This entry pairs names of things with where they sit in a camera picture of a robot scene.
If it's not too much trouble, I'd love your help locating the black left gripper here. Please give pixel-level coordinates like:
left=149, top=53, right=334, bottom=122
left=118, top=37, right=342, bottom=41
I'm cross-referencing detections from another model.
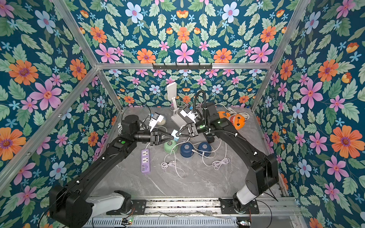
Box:
left=130, top=129, right=172, bottom=147

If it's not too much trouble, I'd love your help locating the light teal charger adapter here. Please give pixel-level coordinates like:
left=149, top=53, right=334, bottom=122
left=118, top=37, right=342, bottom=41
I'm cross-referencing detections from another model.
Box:
left=171, top=129, right=179, bottom=142

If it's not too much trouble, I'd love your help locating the green cordless meat grinder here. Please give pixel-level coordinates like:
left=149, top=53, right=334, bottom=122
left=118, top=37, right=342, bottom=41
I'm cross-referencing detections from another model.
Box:
left=163, top=140, right=178, bottom=154

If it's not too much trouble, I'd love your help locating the dark blue meat grinder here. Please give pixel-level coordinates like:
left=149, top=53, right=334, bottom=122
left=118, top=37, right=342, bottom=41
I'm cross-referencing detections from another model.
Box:
left=197, top=142, right=212, bottom=157
left=180, top=142, right=194, bottom=158

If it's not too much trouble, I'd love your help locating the dark blue meat grinder front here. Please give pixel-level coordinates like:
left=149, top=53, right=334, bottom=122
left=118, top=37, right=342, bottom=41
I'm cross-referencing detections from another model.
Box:
left=197, top=142, right=212, bottom=157

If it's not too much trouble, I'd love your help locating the purple power strip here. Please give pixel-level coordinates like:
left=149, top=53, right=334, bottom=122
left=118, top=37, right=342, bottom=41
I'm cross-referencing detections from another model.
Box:
left=141, top=149, right=151, bottom=174

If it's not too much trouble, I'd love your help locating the black power strip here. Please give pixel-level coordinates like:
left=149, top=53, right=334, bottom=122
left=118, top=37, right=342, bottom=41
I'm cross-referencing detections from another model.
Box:
left=204, top=133, right=215, bottom=143

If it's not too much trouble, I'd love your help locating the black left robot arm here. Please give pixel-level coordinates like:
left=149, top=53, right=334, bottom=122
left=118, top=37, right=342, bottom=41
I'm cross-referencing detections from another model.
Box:
left=49, top=115, right=174, bottom=228

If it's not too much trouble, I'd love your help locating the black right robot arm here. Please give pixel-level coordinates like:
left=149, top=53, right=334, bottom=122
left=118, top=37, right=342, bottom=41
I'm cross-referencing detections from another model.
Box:
left=176, top=103, right=279, bottom=211

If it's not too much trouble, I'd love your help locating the white folding desk lamp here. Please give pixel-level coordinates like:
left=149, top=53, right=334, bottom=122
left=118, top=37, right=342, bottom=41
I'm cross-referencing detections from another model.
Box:
left=167, top=82, right=186, bottom=128

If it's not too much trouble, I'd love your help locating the round blue alarm clock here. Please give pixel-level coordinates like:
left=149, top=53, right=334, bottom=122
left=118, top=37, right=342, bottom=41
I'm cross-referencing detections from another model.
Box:
left=157, top=117, right=166, bottom=126

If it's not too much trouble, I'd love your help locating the orange shark plush toy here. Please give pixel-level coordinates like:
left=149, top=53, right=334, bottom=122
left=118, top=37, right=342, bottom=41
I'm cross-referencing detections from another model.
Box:
left=218, top=111, right=246, bottom=130

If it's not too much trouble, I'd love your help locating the white power strip cord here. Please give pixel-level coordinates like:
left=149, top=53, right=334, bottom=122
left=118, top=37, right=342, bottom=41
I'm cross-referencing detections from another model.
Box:
left=216, top=103, right=250, bottom=120

